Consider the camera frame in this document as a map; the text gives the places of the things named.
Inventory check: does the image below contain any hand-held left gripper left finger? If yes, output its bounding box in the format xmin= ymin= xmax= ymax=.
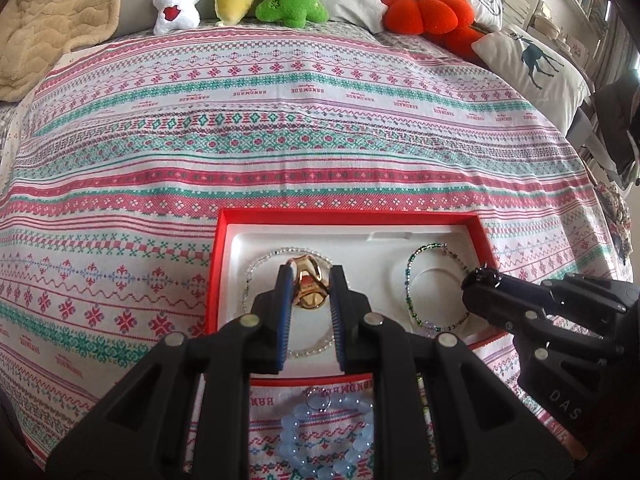
xmin=45 ymin=262 xmax=296 ymax=480

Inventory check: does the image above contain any stack of books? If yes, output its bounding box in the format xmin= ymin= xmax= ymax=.
xmin=494 ymin=0 xmax=532 ymax=27

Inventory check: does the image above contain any orange pumpkin plush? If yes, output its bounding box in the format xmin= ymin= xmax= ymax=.
xmin=382 ymin=0 xmax=489 ymax=57

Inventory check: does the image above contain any dark chair with clothing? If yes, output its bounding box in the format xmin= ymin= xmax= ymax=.
xmin=577 ymin=71 xmax=640 ymax=187

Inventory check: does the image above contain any red jewelry box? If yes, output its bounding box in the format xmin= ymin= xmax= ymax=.
xmin=204 ymin=208 xmax=501 ymax=388

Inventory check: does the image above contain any small metal ring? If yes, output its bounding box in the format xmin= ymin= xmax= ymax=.
xmin=305 ymin=386 xmax=334 ymax=414

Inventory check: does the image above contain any red green patterned bedspread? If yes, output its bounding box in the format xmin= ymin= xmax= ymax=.
xmin=0 ymin=19 xmax=632 ymax=480

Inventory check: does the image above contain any white deer print pillow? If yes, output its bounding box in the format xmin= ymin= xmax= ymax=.
xmin=471 ymin=29 xmax=592 ymax=132

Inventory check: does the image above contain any patterned cloth bag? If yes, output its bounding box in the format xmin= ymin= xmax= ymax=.
xmin=594 ymin=180 xmax=635 ymax=262

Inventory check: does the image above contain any beige quilted blanket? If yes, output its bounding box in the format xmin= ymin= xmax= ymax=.
xmin=0 ymin=0 xmax=144 ymax=104

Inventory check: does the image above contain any clear bead bracelet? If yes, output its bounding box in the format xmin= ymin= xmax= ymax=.
xmin=242 ymin=246 xmax=337 ymax=361

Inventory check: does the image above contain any chunky gold ring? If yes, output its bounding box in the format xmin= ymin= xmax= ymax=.
xmin=289 ymin=254 xmax=332 ymax=312

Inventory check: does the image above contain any dark green bead bracelet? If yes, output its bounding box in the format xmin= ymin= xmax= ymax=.
xmin=403 ymin=242 xmax=474 ymax=334

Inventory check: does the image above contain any light blue bead bracelet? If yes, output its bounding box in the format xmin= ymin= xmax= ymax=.
xmin=276 ymin=392 xmax=376 ymax=479

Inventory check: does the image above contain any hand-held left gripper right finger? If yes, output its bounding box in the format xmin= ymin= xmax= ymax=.
xmin=329 ymin=265 xmax=576 ymax=480

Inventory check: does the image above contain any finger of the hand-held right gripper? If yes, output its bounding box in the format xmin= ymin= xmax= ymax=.
xmin=500 ymin=310 xmax=607 ymax=427
xmin=460 ymin=266 xmax=627 ymax=327

